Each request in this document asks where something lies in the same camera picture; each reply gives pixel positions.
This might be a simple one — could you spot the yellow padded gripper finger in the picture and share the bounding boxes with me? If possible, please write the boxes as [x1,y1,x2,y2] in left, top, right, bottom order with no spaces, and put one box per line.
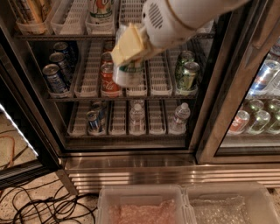
[122,47,164,65]
[111,24,145,65]

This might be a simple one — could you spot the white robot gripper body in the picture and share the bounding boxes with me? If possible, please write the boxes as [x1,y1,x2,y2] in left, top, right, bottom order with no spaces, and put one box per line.
[142,0,197,48]

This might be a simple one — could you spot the white green 7up can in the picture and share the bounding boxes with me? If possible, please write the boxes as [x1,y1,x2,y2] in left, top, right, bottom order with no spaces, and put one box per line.
[113,24,143,88]

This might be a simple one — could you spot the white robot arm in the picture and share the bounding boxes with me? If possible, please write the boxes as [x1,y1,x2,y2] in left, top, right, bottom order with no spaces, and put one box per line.
[111,0,249,66]

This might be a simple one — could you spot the red cola can back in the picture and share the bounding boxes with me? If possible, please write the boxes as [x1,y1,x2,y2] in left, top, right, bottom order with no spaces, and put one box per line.
[103,41,115,52]

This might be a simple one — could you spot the red cola can middle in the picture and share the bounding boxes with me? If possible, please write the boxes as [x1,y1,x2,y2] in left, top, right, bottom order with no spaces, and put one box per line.
[101,52,113,64]

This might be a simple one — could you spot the green can back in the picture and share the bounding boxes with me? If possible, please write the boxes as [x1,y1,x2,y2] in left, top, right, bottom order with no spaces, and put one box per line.
[175,51,195,80]

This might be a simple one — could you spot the green can front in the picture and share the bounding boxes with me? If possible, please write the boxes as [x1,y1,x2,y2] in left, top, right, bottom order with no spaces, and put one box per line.
[177,61,200,91]

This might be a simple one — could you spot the red coca cola can front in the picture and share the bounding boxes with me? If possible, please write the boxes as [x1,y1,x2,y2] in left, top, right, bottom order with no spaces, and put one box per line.
[101,63,119,93]

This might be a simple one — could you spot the blue pepsi can back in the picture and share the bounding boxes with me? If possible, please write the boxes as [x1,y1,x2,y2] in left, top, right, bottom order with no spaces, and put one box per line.
[53,42,77,65]

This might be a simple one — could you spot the blue pepsi can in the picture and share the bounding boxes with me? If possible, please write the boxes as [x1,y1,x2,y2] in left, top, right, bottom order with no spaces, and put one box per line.
[49,52,73,83]
[42,64,68,94]
[53,42,77,65]

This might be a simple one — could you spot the blue can bottom shelf back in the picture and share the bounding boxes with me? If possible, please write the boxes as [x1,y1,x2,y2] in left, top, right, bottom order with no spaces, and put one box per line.
[91,101,106,124]

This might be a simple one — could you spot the blue can shelf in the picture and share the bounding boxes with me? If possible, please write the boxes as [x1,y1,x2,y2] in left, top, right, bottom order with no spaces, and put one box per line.
[87,110,102,133]
[91,101,106,124]

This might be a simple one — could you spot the blue pepsi can middle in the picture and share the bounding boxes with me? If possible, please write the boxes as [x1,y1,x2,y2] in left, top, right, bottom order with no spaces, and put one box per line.
[49,52,73,83]

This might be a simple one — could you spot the blue can bottom shelf front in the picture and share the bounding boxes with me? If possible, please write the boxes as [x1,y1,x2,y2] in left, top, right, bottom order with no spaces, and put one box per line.
[87,110,102,133]

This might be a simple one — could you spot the blue pepsi can front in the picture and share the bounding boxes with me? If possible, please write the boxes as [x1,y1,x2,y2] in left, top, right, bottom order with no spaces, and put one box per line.
[42,64,68,94]

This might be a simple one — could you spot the yellow can top left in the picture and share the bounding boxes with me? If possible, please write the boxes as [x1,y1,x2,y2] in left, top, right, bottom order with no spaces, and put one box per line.
[11,0,53,25]

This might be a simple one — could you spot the red bull can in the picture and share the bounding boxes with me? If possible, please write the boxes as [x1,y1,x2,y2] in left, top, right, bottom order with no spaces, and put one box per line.
[248,59,280,96]

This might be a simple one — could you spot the red can right fridge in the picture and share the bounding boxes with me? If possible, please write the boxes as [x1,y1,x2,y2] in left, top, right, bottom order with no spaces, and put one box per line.
[228,110,250,135]

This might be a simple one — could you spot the closed glass fridge door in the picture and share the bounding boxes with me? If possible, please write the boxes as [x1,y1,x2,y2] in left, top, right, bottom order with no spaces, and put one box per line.
[196,0,280,164]

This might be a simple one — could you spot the open fridge door left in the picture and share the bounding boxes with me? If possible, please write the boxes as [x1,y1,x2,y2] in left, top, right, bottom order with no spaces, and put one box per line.
[0,31,60,190]

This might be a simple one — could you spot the water bottle centre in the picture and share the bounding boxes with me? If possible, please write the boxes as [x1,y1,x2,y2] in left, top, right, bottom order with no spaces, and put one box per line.
[129,103,145,134]

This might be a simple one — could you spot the water bottle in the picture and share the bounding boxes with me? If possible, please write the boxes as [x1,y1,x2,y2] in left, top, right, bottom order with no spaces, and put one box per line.
[170,102,191,134]
[129,103,145,134]

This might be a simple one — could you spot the water bottle right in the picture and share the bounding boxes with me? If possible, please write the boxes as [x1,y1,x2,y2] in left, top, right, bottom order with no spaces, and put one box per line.
[170,102,191,134]

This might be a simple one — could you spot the clear plastic bin left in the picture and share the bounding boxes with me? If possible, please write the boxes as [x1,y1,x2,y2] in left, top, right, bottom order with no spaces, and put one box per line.
[95,185,197,224]

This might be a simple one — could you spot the clear plastic bin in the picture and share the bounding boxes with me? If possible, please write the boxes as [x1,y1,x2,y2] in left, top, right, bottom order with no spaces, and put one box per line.
[186,182,280,224]
[95,185,197,224]

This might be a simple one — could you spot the pink bubble wrap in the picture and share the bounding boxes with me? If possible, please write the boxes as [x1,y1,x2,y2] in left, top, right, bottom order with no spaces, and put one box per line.
[108,199,176,224]

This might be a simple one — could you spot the clear plastic bin right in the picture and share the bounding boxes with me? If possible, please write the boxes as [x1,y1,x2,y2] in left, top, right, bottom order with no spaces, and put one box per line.
[186,182,280,224]

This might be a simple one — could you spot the clear bubble wrap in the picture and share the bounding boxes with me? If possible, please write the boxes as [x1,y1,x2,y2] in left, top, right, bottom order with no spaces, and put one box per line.
[191,196,251,224]

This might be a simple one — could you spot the orange floor cable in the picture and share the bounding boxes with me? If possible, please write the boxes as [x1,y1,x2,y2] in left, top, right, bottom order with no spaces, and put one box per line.
[0,134,16,171]

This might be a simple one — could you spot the black floor cables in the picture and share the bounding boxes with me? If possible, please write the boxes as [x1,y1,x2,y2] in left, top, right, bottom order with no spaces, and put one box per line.
[0,178,98,224]

